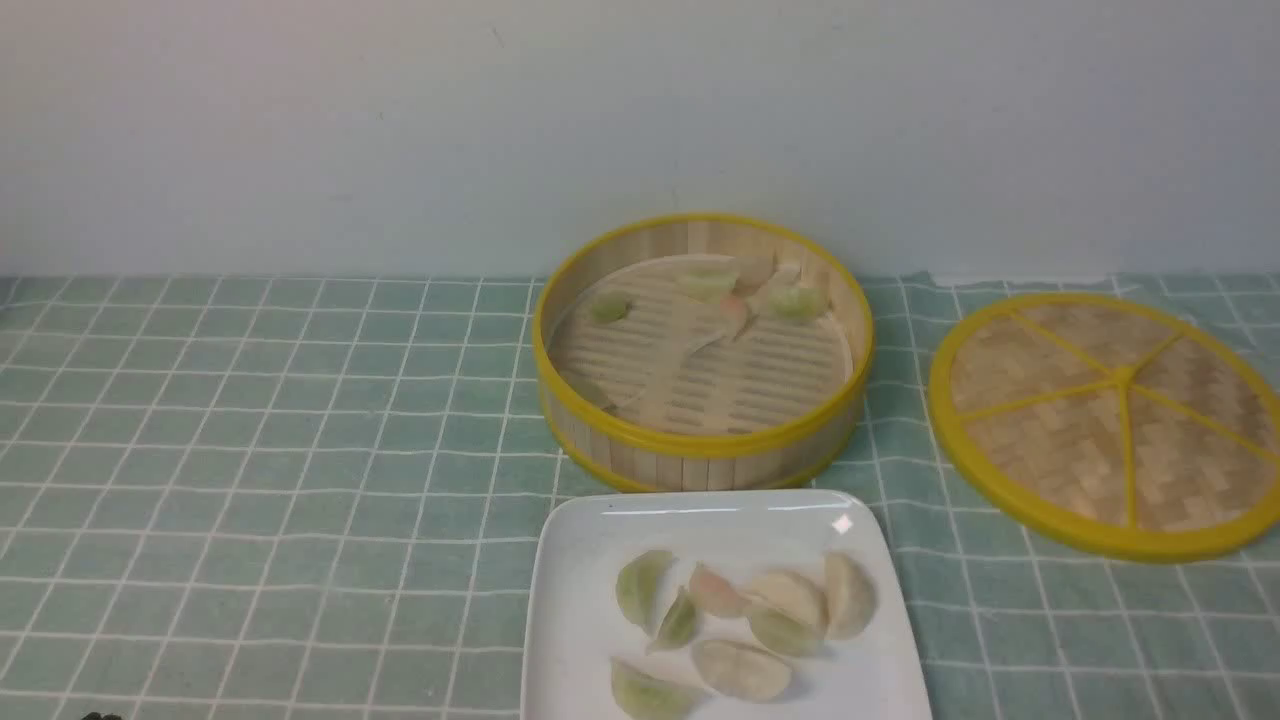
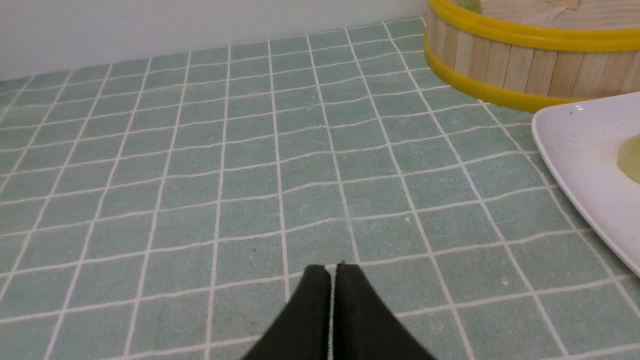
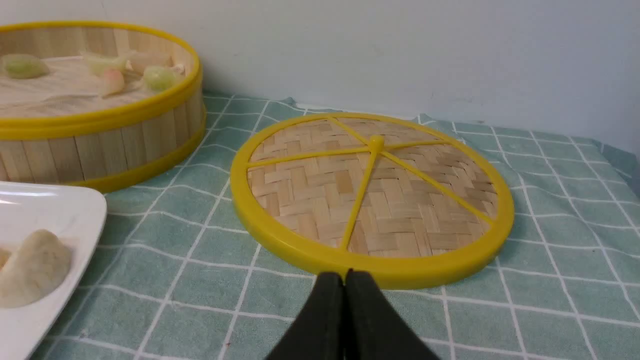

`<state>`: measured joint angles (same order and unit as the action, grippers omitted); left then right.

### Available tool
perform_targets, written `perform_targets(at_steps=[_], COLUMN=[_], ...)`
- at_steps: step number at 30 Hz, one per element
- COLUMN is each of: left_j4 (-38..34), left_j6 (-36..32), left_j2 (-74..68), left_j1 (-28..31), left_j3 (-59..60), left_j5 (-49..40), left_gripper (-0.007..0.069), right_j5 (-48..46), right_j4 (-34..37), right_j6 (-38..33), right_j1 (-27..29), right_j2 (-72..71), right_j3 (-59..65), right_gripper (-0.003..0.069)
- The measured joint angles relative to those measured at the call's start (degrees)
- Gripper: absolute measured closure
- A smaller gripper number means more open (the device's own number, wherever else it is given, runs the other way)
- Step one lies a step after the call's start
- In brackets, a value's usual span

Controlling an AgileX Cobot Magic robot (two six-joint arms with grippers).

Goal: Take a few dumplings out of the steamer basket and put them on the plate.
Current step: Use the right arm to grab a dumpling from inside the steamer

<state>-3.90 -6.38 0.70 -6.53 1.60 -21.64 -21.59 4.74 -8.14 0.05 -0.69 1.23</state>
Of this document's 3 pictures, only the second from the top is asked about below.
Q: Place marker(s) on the white square plate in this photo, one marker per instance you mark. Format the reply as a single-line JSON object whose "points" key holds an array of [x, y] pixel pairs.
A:
{"points": [[579, 143]]}

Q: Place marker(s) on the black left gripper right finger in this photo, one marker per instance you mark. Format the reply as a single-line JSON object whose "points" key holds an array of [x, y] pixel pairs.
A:
{"points": [[364, 328]]}

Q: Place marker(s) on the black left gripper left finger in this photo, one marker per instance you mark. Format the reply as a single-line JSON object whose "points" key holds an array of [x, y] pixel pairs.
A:
{"points": [[301, 330]]}

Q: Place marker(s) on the green and white checkered tablecloth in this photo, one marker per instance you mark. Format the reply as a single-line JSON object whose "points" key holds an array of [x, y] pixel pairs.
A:
{"points": [[166, 207]]}

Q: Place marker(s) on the green dumpling on plate left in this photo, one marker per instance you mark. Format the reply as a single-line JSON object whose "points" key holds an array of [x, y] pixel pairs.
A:
{"points": [[628, 158]]}

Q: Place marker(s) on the bamboo steamer basket yellow rim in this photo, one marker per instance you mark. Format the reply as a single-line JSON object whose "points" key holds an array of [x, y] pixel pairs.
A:
{"points": [[532, 54]]}

